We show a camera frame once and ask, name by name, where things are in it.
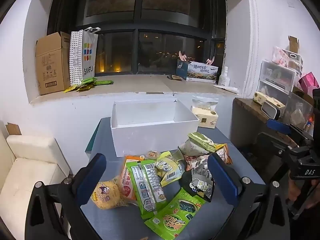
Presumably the white plastic bottle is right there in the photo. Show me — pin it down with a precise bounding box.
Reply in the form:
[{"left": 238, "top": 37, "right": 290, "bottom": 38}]
[{"left": 219, "top": 66, "right": 230, "bottom": 86}]

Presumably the grey black chip bag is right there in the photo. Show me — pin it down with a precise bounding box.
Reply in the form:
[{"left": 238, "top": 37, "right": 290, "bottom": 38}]
[{"left": 180, "top": 166, "right": 215, "bottom": 203}]

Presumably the white paper shopping bag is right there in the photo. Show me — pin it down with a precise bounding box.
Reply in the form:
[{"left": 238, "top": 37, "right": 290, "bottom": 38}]
[{"left": 69, "top": 27, "right": 102, "bottom": 86}]

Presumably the small open cardboard box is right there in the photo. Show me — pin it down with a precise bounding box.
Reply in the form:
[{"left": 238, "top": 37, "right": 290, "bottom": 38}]
[{"left": 288, "top": 35, "right": 300, "bottom": 53}]

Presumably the small cardboard piece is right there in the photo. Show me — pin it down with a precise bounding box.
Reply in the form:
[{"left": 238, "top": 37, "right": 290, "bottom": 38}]
[{"left": 5, "top": 122, "right": 23, "bottom": 136}]

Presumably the clear acrylic container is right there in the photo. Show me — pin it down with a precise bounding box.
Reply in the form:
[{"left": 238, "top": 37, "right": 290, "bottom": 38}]
[{"left": 284, "top": 91, "right": 314, "bottom": 130}]

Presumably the pale grey snack bag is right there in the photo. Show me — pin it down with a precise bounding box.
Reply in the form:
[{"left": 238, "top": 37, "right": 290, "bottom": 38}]
[{"left": 178, "top": 140, "right": 209, "bottom": 160}]

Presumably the orange snack bag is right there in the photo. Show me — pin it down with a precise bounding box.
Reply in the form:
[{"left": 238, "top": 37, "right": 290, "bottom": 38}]
[{"left": 215, "top": 144, "right": 233, "bottom": 165}]

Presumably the clear plastic drawer unit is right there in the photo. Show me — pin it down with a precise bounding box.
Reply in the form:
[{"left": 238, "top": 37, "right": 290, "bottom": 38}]
[{"left": 256, "top": 60, "right": 299, "bottom": 98}]

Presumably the small yellow-green snack packet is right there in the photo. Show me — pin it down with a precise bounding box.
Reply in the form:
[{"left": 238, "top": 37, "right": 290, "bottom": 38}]
[{"left": 154, "top": 151, "right": 185, "bottom": 187}]

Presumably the pink antler-shaped ornament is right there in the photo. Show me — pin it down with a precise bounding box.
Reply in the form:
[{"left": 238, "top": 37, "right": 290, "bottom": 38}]
[{"left": 179, "top": 51, "right": 215, "bottom": 64}]

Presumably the yellow round snack packet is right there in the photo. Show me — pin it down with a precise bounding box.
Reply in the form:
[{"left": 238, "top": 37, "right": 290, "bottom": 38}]
[{"left": 90, "top": 177, "right": 133, "bottom": 210}]

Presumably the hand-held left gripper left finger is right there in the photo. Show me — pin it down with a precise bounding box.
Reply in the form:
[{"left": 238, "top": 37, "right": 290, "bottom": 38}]
[{"left": 25, "top": 152, "right": 108, "bottom": 240}]

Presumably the white red-printed snack bag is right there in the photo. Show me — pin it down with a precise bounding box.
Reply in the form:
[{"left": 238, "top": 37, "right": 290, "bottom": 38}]
[{"left": 185, "top": 154, "right": 213, "bottom": 174}]

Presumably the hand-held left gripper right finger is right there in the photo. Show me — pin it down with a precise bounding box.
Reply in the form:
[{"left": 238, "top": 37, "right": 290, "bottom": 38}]
[{"left": 207, "top": 152, "right": 292, "bottom": 240}]

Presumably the printed landscape gift box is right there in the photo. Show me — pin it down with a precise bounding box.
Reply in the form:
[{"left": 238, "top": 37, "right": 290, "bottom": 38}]
[{"left": 176, "top": 59, "right": 219, "bottom": 83}]

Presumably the yellow carton box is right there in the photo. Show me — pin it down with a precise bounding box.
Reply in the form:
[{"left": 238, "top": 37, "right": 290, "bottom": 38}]
[{"left": 253, "top": 92, "right": 285, "bottom": 110}]

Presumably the pile of green packets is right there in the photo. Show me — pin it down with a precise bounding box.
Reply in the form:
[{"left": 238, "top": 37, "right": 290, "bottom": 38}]
[{"left": 62, "top": 77, "right": 113, "bottom": 92}]

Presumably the yellow tissue pack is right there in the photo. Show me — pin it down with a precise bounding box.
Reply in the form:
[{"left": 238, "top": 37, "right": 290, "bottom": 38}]
[{"left": 191, "top": 95, "right": 219, "bottom": 129}]

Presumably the person's right hand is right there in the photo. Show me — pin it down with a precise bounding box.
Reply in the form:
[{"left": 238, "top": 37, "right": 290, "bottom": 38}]
[{"left": 287, "top": 170, "right": 320, "bottom": 210}]

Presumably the long green snack packet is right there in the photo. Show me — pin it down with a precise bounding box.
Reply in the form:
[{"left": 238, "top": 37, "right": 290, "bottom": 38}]
[{"left": 126, "top": 159, "right": 167, "bottom": 219}]

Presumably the white sofa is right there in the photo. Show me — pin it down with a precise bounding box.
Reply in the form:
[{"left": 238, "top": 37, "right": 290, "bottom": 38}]
[{"left": 0, "top": 127, "right": 73, "bottom": 230}]

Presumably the brown cardboard box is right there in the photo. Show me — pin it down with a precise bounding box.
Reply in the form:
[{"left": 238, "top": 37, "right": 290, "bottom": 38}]
[{"left": 35, "top": 31, "right": 72, "bottom": 96}]

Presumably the white round-window box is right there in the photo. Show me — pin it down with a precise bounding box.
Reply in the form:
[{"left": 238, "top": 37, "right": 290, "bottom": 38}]
[{"left": 287, "top": 51, "right": 303, "bottom": 68}]

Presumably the beige green-topped snack bag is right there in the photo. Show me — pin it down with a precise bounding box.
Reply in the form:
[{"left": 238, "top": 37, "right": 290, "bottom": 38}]
[{"left": 187, "top": 132, "right": 225, "bottom": 153}]

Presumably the orange white snack packet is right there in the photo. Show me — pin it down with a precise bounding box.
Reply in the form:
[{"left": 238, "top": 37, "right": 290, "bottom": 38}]
[{"left": 120, "top": 155, "right": 145, "bottom": 202}]

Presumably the pink floral box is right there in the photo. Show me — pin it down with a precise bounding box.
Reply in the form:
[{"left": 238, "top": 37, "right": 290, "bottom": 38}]
[{"left": 272, "top": 46, "right": 290, "bottom": 64}]

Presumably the dark window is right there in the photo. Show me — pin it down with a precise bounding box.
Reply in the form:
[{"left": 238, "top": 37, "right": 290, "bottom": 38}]
[{"left": 47, "top": 0, "right": 227, "bottom": 75}]

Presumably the green seaweed snack packet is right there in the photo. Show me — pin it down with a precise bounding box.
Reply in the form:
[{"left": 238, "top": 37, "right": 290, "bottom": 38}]
[{"left": 144, "top": 189, "right": 205, "bottom": 240}]

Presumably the black white case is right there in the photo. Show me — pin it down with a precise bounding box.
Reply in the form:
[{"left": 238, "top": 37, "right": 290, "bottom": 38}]
[{"left": 261, "top": 102, "right": 282, "bottom": 120}]

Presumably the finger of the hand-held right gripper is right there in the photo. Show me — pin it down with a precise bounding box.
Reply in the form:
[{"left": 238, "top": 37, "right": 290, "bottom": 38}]
[
  {"left": 266, "top": 118, "right": 314, "bottom": 143},
  {"left": 257, "top": 132, "right": 300, "bottom": 179}
]

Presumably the wooden side table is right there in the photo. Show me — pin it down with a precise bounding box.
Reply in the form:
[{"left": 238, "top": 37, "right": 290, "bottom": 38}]
[{"left": 232, "top": 97, "right": 313, "bottom": 153}]

